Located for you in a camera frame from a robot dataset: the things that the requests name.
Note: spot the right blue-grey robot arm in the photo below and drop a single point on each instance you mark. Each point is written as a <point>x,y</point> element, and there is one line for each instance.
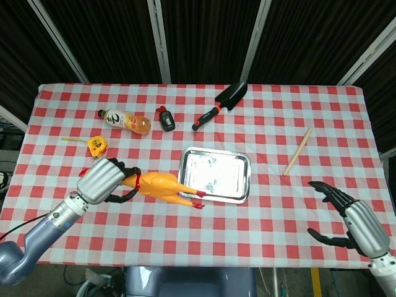
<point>383,273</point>

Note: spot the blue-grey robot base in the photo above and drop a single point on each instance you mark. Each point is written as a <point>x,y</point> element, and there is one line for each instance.
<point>190,281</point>

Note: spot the small black bottle red cap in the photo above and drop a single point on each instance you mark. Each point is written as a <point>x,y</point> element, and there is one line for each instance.
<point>166,118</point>

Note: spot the wooden stick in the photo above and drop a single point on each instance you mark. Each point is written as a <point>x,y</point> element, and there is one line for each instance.
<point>297,151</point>

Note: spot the black garden trowel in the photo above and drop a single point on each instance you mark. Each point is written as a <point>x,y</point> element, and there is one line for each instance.
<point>221,104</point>

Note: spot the red white checkered tablecloth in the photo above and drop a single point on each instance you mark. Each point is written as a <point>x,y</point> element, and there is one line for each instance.
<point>198,235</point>

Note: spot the yellow rubber chicken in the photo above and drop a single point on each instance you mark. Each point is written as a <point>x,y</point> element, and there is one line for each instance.
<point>161,185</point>

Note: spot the yellow tape measure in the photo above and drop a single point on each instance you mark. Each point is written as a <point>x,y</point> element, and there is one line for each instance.
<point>98,146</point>

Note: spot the orange drink plastic bottle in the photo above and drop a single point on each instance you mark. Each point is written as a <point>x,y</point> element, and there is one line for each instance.
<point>127,121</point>

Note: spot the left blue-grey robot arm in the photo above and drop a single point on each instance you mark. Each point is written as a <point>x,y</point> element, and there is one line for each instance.
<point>40,232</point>

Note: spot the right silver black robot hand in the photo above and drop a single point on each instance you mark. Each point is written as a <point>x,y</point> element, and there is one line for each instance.
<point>362,226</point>

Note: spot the silver metal tray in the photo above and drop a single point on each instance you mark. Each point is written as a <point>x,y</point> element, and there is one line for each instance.
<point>216,174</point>

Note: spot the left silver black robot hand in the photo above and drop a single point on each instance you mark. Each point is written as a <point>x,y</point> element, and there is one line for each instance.
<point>99,181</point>

